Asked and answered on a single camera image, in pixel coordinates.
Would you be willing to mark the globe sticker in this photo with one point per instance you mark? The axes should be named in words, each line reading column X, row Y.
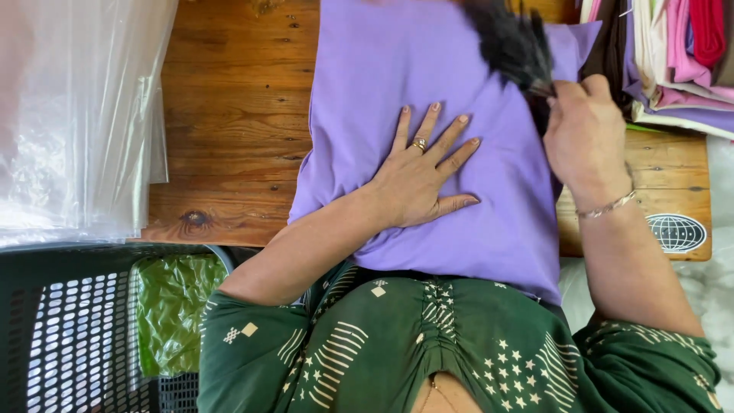
column 676, row 233

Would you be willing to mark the green patterned dress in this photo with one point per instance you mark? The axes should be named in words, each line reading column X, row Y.
column 447, row 350

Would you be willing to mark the purple garment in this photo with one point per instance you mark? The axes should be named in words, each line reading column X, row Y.
column 424, row 143

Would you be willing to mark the person's right fingers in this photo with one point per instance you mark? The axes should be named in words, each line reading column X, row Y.
column 573, row 92

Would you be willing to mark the pile of folded coloured garments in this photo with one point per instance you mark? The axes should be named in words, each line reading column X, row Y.
column 671, row 57

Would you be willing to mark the black bristle brush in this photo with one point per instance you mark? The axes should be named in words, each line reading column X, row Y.
column 512, row 43

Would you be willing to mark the stack of clear plastic bags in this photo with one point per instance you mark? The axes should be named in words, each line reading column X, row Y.
column 77, row 114

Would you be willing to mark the person's left hand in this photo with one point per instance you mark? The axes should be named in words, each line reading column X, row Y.
column 411, row 178

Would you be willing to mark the person's right hand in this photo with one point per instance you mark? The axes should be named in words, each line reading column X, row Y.
column 585, row 137

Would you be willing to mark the dark green plastic basket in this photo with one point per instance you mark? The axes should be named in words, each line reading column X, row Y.
column 74, row 338

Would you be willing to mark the green packed garment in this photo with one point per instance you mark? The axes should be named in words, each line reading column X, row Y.
column 172, row 312

